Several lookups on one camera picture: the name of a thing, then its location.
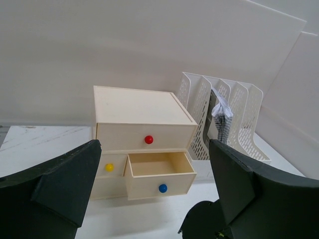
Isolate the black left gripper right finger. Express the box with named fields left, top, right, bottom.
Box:
left=209, top=139, right=319, bottom=239

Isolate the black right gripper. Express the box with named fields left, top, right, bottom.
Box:
left=178, top=200, right=232, bottom=239

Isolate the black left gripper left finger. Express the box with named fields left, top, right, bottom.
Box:
left=0, top=139, right=102, bottom=239

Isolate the grey setup guide booklet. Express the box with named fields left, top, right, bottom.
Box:
left=203, top=88, right=234, bottom=147

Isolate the cream wooden drawer cabinet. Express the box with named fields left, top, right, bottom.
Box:
left=90, top=86, right=197, bottom=200

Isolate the white plastic file organizer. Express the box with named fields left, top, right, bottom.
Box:
left=176, top=72, right=271, bottom=164

